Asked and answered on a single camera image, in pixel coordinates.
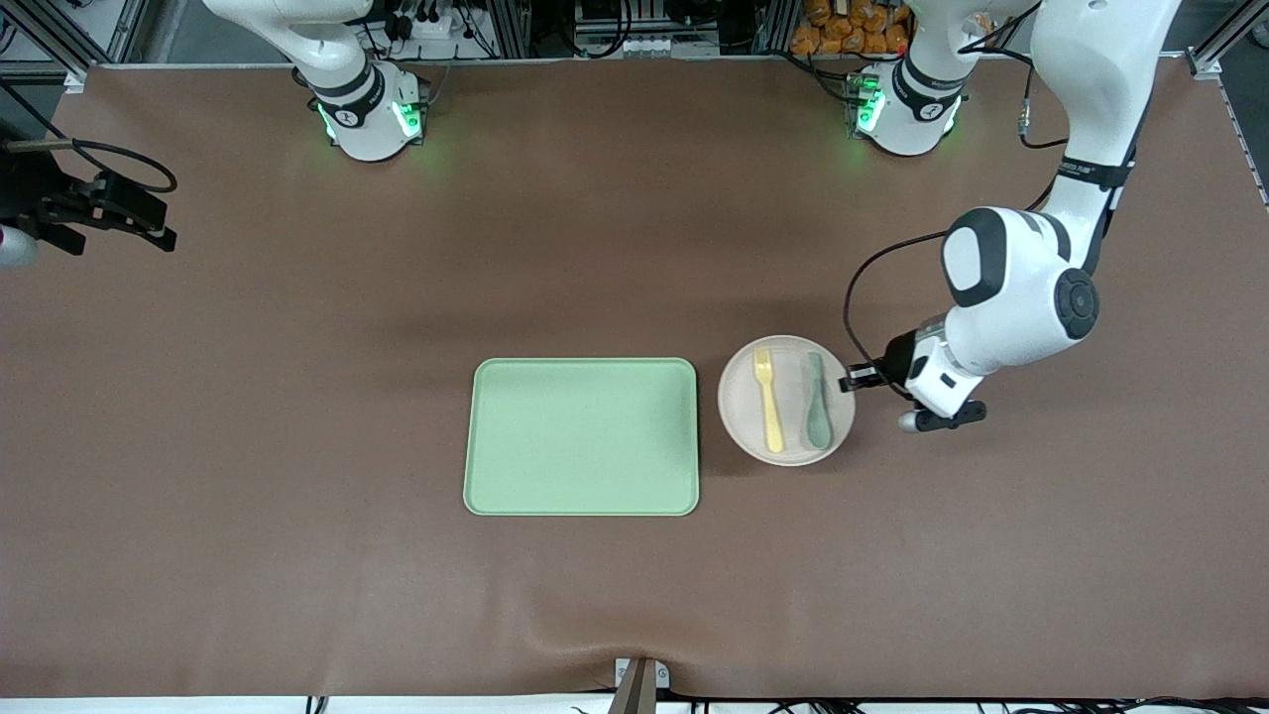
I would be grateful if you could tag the white power strip with plugs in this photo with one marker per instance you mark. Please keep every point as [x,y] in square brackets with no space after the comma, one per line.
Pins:
[431,25]

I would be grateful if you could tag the white socket bar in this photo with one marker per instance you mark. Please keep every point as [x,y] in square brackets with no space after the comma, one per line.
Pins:
[664,46]

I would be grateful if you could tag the beige round plate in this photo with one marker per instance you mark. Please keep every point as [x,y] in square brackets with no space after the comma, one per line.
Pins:
[793,397]

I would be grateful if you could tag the orange packaged goods pile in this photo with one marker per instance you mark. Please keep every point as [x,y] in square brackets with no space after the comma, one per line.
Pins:
[853,25]

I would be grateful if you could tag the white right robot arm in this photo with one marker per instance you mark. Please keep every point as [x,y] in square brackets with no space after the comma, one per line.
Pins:
[362,109]

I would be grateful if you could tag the brown table cover mat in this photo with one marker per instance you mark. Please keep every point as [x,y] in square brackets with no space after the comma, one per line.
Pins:
[297,446]

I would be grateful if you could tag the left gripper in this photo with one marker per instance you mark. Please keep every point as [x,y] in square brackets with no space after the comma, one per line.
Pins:
[898,359]

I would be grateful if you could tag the aluminium frame corner post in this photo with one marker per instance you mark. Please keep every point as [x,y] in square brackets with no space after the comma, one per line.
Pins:
[1203,64]
[77,77]

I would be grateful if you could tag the light green rectangular tray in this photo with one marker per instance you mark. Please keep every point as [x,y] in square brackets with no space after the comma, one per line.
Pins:
[580,446]

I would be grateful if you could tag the yellow plastic fork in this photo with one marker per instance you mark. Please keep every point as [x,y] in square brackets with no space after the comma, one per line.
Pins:
[769,407]

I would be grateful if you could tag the grey-green plastic spoon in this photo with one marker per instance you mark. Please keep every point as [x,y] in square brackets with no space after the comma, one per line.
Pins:
[817,421]

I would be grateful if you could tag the metal table clamp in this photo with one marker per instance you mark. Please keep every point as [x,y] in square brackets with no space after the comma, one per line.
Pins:
[639,684]

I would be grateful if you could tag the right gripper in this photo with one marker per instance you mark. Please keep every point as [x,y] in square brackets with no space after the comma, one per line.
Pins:
[30,194]

